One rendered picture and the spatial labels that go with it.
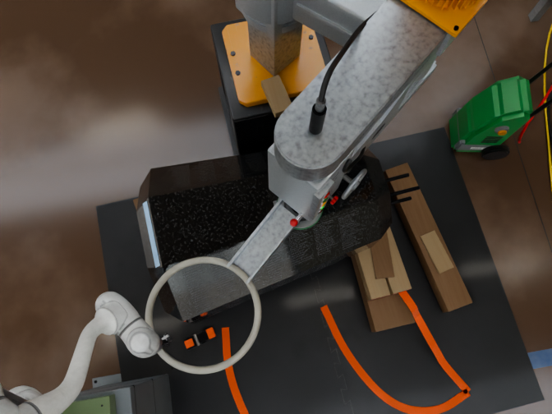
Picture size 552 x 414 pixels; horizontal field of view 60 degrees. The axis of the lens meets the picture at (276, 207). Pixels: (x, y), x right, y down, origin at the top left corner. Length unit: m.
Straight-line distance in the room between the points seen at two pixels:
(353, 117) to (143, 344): 1.05
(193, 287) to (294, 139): 1.13
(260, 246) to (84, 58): 2.23
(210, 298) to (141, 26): 2.22
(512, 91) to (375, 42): 1.62
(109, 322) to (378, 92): 1.20
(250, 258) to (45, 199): 1.76
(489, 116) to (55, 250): 2.80
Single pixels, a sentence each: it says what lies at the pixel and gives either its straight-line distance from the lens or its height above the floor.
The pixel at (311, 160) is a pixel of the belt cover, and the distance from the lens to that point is 1.39.
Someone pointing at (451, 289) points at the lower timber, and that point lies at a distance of 3.09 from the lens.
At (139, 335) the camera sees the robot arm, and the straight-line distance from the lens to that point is 1.80.
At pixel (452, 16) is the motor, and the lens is 1.70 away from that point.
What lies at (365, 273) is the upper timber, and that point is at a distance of 2.84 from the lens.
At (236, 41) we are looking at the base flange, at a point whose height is 0.78.
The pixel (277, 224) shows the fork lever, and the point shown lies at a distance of 2.08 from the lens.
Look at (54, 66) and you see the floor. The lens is 3.87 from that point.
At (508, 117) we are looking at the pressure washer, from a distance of 3.08.
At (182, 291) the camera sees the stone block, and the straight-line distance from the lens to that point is 2.33.
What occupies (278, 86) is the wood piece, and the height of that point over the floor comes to 0.83.
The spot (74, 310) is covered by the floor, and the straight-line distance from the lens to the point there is 3.25.
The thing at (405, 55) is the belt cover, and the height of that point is 1.71.
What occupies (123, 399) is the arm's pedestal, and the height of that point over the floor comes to 0.80.
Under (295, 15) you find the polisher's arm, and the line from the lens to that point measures 2.13.
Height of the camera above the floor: 3.01
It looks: 74 degrees down
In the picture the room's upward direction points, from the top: 1 degrees clockwise
